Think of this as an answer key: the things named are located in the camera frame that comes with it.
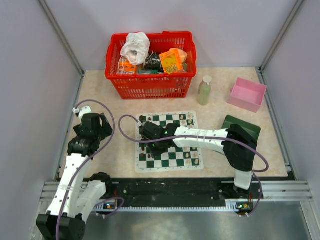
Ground pink open box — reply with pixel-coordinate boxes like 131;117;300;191
226;77;267;113

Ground dark green box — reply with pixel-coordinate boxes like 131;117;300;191
221;115;261;141

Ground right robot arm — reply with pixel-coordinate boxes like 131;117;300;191
139;121;258;198

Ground green liquid bottle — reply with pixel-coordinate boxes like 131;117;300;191
197;75;212;106

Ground orange snack box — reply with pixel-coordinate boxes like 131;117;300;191
159;48;188;74

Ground red plastic basket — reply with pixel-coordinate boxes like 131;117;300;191
105;31;197;100

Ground white crumpled plastic bag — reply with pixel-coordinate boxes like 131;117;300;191
120;32;151;66

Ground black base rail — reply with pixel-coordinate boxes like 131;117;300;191
102;178;261;208

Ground small orange packet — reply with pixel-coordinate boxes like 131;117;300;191
117;56;137;75

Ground aluminium frame rail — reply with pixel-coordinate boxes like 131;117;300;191
37;0;85;76

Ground green white chess mat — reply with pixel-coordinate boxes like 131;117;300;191
135;110;204;173

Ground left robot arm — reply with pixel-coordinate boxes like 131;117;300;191
36;105;114;240

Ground black wrapped package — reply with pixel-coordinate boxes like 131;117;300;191
143;52;162;72

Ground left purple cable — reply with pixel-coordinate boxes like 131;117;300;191
55;99;125;240

